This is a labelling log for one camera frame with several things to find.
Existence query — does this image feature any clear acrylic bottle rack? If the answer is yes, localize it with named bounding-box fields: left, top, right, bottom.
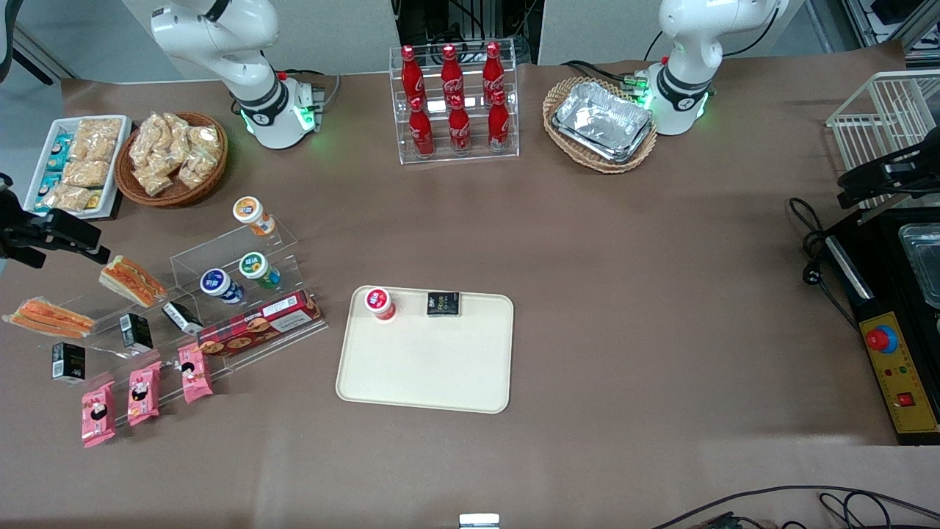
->
left=388, top=38, right=521, bottom=166

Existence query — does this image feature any silver machine handle bar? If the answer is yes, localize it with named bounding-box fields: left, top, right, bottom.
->
left=825, top=235, right=876, bottom=301

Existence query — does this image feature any plastic-wrapped orange sandwich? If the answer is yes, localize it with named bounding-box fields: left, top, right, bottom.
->
left=2, top=296, right=97, bottom=341
left=98, top=254, right=169, bottom=309

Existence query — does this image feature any red-lid white cup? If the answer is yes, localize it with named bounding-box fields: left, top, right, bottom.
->
left=364, top=287, right=398, bottom=323

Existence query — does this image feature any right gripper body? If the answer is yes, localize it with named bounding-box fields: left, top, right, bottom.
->
left=0, top=173, right=30, bottom=254

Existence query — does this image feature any pink cartoon snack pack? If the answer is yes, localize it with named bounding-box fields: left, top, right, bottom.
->
left=126, top=361, right=163, bottom=428
left=178, top=342, right=214, bottom=404
left=80, top=381, right=118, bottom=448

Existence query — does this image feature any orange-lid white cup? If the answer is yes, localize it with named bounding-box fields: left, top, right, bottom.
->
left=232, top=195, right=277, bottom=237

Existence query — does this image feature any black sealing machine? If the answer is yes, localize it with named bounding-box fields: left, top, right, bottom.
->
left=821, top=206, right=940, bottom=447

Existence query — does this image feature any green-lid white cup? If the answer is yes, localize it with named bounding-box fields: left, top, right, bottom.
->
left=238, top=251, right=282, bottom=289

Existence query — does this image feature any metal container in machine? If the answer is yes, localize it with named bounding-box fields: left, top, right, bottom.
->
left=897, top=223, right=940, bottom=309

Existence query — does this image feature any long red cookie box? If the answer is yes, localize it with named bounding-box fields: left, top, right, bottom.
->
left=196, top=289, right=323, bottom=359

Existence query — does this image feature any dark equipment rack with cables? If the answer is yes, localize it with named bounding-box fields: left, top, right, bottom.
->
left=393, top=0, right=541, bottom=67

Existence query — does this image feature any looped black cable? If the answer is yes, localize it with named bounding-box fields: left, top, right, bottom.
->
left=819, top=492, right=893, bottom=529

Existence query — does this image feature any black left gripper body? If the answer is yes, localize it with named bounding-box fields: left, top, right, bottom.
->
left=892, top=144, right=940, bottom=193

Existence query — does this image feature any light oval wicker basket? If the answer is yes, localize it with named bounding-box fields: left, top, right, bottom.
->
left=542, top=76, right=659, bottom=175

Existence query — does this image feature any red cola bottle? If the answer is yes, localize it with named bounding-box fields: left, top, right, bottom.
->
left=482, top=42, right=506, bottom=107
left=441, top=44, right=465, bottom=111
left=401, top=46, right=425, bottom=111
left=488, top=90, right=511, bottom=151
left=448, top=94, right=472, bottom=154
left=408, top=97, right=435, bottom=157

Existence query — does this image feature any black base cable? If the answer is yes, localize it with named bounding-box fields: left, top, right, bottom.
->
left=562, top=60, right=647, bottom=93

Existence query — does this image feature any silver foil tray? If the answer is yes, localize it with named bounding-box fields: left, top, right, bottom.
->
left=550, top=80, right=655, bottom=164

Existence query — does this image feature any small clear acrylic step stand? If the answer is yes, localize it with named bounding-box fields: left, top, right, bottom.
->
left=169, top=217, right=303, bottom=309

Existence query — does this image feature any yellow control panel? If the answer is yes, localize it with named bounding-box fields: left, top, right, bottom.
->
left=858, top=312, right=940, bottom=436

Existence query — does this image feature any blue-lid white cup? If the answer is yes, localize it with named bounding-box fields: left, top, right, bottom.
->
left=199, top=268, right=245, bottom=305

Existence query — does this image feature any white rectangular snack tray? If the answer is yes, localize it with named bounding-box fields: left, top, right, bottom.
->
left=22, top=115, right=133, bottom=221

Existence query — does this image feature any teal snack pack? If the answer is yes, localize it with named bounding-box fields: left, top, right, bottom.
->
left=47, top=132, right=74, bottom=173
left=35, top=173, right=65, bottom=214

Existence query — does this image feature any brown table cover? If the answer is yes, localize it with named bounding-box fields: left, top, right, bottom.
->
left=0, top=40, right=940, bottom=529

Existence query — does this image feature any metal shelf frame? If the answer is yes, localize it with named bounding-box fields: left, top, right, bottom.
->
left=841, top=0, right=940, bottom=67

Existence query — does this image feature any clear bag of beige crackers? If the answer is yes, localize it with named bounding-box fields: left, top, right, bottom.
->
left=187, top=125, right=221, bottom=159
left=151, top=112, right=190, bottom=148
left=43, top=184, right=95, bottom=214
left=176, top=151, right=214, bottom=190
left=136, top=165, right=173, bottom=198
left=62, top=159, right=111, bottom=189
left=72, top=118, right=123, bottom=164
left=131, top=116, right=164, bottom=168

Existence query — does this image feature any red emergency stop button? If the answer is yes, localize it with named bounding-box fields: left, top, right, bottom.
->
left=864, top=325, right=899, bottom=354

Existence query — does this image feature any black power cable with plug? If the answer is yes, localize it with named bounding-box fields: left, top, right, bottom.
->
left=787, top=196, right=861, bottom=333

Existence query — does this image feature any beige plastic serving tray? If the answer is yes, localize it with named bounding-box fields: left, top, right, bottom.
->
left=335, top=284, right=515, bottom=414

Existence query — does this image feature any grey arm base connector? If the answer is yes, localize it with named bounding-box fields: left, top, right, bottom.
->
left=294, top=77, right=329, bottom=112

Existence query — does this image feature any dark round wicker basket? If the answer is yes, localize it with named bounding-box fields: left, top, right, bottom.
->
left=114, top=111, right=229, bottom=209

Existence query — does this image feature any white wire basket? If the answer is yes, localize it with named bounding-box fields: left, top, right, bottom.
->
left=826, top=70, right=940, bottom=210

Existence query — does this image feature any large clear acrylic step stand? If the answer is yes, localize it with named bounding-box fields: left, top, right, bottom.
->
left=33, top=283, right=330, bottom=414

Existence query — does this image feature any long black cable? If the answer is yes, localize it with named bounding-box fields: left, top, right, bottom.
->
left=650, top=484, right=940, bottom=529

